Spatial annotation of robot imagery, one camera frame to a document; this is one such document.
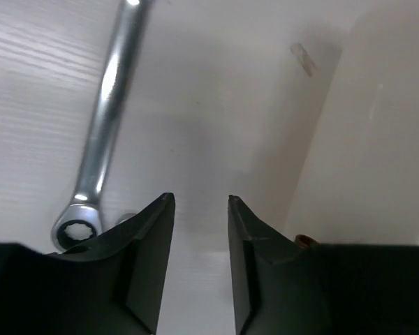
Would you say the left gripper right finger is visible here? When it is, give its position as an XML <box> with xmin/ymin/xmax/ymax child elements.
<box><xmin>228</xmin><ymin>196</ymin><xmax>419</xmax><ymax>334</ymax></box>

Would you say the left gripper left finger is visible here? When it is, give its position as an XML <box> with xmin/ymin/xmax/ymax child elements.
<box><xmin>0</xmin><ymin>193</ymin><xmax>175</xmax><ymax>334</ymax></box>

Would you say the short silver combination wrench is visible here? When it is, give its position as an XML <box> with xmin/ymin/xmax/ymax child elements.
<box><xmin>115</xmin><ymin>212</ymin><xmax>137</xmax><ymax>225</ymax></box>

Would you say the long silver ratchet wrench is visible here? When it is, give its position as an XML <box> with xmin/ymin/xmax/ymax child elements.
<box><xmin>51</xmin><ymin>1</ymin><xmax>152</xmax><ymax>251</ymax></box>

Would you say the white drawer cabinet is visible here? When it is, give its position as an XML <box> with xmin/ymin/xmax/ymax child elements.
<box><xmin>284</xmin><ymin>1</ymin><xmax>419</xmax><ymax>245</ymax></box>

